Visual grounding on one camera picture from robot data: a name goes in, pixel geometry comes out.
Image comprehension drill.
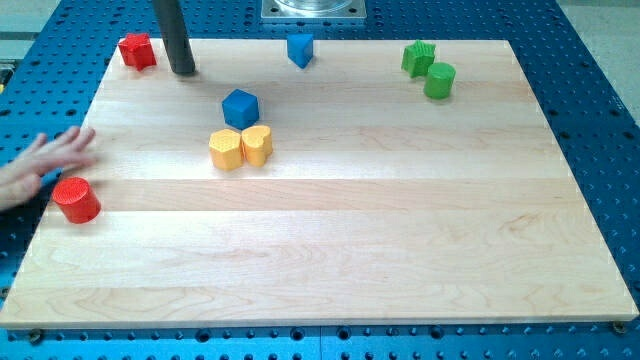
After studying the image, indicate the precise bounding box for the bare human hand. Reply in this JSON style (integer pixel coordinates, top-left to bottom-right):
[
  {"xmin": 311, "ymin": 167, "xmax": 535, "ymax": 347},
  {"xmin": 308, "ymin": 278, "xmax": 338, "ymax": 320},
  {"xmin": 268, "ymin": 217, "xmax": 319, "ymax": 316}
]
[{"xmin": 1, "ymin": 126, "xmax": 96, "ymax": 211}]

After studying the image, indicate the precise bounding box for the red cylinder block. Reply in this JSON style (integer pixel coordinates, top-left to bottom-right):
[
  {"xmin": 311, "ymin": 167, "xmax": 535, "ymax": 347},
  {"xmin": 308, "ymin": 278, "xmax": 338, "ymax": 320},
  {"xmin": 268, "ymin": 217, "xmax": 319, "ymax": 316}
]
[{"xmin": 52, "ymin": 177, "xmax": 101, "ymax": 224}]

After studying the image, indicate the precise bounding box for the red star block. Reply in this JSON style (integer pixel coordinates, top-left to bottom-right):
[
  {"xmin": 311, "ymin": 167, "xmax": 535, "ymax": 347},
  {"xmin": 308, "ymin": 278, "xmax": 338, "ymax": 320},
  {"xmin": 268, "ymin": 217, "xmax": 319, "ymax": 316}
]
[{"xmin": 118, "ymin": 33, "xmax": 156, "ymax": 71}]

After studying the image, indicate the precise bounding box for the green star block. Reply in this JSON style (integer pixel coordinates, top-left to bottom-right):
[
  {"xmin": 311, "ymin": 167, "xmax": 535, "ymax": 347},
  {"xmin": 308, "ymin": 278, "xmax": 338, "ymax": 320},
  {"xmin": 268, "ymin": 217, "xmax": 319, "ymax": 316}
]
[{"xmin": 401, "ymin": 40, "xmax": 436, "ymax": 78}]

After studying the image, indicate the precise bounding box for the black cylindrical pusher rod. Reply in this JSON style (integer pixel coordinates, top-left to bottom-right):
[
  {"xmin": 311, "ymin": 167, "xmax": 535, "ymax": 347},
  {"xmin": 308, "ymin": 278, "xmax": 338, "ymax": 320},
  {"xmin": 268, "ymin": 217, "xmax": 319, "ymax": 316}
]
[{"xmin": 152, "ymin": 0, "xmax": 196, "ymax": 76}]

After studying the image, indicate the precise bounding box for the yellow hexagon block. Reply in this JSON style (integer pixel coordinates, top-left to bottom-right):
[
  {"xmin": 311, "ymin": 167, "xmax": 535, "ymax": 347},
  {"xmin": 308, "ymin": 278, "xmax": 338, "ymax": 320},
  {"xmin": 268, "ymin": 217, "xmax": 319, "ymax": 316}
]
[{"xmin": 209, "ymin": 129, "xmax": 244, "ymax": 171}]

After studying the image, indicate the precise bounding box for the blue cube block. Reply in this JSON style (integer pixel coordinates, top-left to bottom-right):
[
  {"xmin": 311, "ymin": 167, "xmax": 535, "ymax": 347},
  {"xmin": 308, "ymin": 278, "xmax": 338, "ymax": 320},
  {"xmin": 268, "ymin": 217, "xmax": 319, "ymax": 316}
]
[{"xmin": 222, "ymin": 89, "xmax": 260, "ymax": 130}]

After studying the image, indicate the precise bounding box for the yellow heart block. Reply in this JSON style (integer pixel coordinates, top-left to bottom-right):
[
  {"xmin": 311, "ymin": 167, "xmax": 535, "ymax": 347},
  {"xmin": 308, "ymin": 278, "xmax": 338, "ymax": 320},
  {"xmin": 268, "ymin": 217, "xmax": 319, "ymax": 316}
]
[{"xmin": 241, "ymin": 125, "xmax": 273, "ymax": 167}]

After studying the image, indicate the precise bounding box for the blue triangle block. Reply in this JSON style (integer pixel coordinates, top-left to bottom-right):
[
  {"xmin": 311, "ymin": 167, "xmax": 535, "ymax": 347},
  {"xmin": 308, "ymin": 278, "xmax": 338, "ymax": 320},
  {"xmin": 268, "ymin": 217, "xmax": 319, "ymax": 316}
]
[{"xmin": 286, "ymin": 33, "xmax": 314, "ymax": 69}]

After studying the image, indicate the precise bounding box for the light wooden board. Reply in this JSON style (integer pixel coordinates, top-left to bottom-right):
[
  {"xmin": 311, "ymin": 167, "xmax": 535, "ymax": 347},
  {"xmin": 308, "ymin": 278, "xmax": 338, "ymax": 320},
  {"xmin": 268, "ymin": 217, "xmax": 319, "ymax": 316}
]
[{"xmin": 1, "ymin": 39, "xmax": 638, "ymax": 329}]

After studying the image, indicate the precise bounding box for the green cylinder block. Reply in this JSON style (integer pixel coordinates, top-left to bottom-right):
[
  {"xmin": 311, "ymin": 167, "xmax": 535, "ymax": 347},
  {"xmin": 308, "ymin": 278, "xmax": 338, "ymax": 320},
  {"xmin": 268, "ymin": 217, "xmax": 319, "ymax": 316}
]
[{"xmin": 423, "ymin": 62, "xmax": 456, "ymax": 100}]

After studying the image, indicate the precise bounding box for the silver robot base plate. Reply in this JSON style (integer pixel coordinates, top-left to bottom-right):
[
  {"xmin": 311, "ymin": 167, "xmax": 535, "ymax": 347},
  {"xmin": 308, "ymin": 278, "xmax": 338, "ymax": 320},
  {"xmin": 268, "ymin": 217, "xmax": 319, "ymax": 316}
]
[{"xmin": 261, "ymin": 0, "xmax": 367, "ymax": 20}]

